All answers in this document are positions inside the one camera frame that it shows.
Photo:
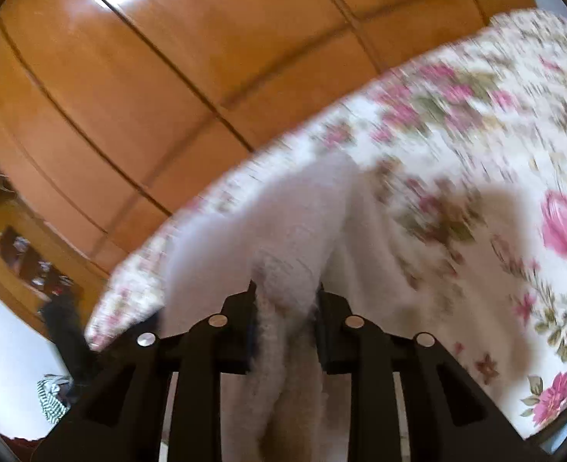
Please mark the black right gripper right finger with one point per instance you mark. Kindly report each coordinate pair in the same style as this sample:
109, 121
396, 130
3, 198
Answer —
410, 399

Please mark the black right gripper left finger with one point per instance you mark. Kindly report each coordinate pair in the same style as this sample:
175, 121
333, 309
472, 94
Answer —
173, 382

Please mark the white knitted sweater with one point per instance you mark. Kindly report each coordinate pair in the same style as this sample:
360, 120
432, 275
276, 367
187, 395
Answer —
280, 240

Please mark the green striped cloth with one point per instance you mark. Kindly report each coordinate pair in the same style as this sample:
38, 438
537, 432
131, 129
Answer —
52, 393

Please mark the wooden shelf unit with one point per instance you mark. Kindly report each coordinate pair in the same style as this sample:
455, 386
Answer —
35, 265

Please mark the floral bedspread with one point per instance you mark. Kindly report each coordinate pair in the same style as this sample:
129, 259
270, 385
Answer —
465, 153

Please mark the wooden wardrobe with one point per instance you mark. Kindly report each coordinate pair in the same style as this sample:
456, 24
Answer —
114, 113

